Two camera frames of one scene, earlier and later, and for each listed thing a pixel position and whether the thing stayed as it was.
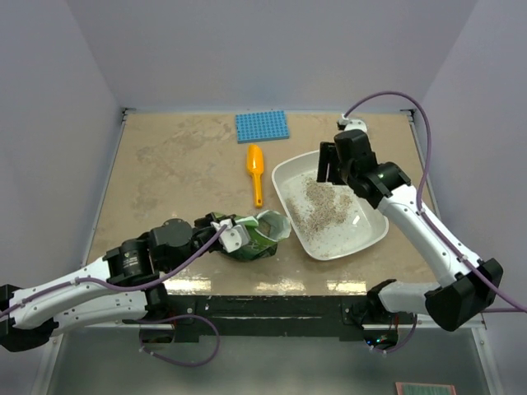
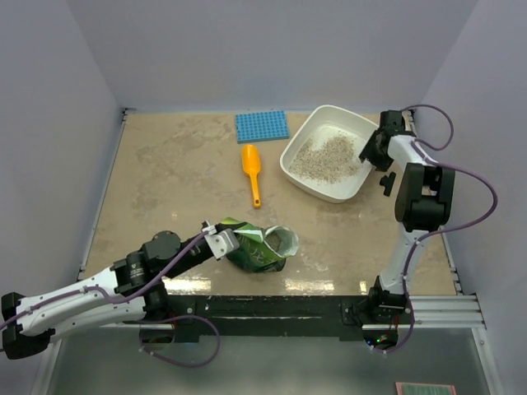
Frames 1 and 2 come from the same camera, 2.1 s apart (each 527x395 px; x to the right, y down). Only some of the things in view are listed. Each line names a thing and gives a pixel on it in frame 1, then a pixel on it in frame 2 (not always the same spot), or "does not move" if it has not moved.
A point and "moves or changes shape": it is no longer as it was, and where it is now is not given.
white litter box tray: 330,220 moves or changes shape
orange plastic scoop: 255,164 moves or changes shape
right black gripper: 329,154 to 381,164
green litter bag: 263,234 moves or changes shape
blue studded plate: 262,127 does not move
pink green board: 424,388 does not move
